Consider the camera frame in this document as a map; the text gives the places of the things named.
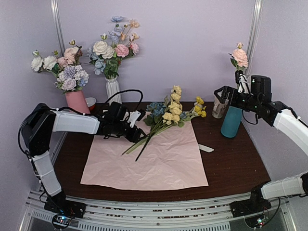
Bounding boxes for blue hydrangea stem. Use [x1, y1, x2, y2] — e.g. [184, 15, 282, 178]
[135, 102, 171, 162]

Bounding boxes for aluminium post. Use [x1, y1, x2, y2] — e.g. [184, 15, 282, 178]
[244, 0, 264, 78]
[50, 0, 65, 55]

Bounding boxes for cream yellow rose stem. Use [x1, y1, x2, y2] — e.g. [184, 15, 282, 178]
[122, 85, 183, 154]

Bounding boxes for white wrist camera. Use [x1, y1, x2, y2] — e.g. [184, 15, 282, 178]
[128, 109, 146, 128]
[235, 70, 250, 94]

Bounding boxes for round status board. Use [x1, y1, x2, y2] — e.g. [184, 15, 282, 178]
[244, 212, 275, 230]
[51, 214, 73, 230]

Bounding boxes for cream printed ribbon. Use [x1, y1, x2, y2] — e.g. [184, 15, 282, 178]
[198, 144, 214, 153]

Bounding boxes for white ribbed vase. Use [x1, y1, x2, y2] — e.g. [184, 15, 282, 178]
[106, 77, 122, 105]

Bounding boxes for pastel flowers in white vase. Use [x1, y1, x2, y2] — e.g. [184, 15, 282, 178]
[88, 15, 140, 79]

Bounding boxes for left round status board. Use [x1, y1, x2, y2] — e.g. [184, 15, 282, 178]
[51, 214, 73, 230]

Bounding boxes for left aluminium post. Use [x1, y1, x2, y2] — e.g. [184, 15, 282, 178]
[50, 0, 65, 55]

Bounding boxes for cream floral mug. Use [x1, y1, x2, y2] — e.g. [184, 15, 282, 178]
[212, 96, 229, 119]

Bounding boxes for red white bowl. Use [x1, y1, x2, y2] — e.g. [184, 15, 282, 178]
[85, 97, 97, 111]

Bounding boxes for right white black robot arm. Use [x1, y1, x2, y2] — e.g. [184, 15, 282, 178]
[214, 71, 308, 218]

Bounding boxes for aluminium rail base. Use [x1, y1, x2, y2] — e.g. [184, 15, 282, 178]
[19, 189, 299, 231]

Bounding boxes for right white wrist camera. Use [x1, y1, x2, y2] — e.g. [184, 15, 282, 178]
[235, 70, 250, 94]

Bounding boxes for pink vase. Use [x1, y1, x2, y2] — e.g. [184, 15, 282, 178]
[65, 90, 90, 114]

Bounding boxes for pink peony stem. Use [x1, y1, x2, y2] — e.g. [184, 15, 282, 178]
[229, 42, 248, 84]

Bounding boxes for right round status board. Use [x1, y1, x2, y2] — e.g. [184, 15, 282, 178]
[244, 212, 275, 230]

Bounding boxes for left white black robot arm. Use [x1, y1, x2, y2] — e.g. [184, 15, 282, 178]
[17, 102, 146, 218]

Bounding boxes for pink wrapping paper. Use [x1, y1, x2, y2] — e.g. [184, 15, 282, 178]
[80, 122, 208, 191]

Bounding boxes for left black cable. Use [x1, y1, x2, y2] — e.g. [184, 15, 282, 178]
[96, 89, 144, 116]

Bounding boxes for right aluminium post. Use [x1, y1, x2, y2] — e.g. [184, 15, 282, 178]
[244, 0, 264, 78]

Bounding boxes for pastel flowers in pink vase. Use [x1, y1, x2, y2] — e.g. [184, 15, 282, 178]
[31, 40, 89, 94]

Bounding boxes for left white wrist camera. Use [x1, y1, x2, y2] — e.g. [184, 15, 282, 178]
[128, 109, 146, 128]

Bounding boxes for teal vase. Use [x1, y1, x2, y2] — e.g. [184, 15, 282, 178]
[220, 106, 242, 138]

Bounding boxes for small yellow flower stem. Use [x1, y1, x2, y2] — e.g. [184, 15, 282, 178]
[178, 96, 207, 127]

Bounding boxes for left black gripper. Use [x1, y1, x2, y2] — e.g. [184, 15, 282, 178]
[112, 120, 147, 143]

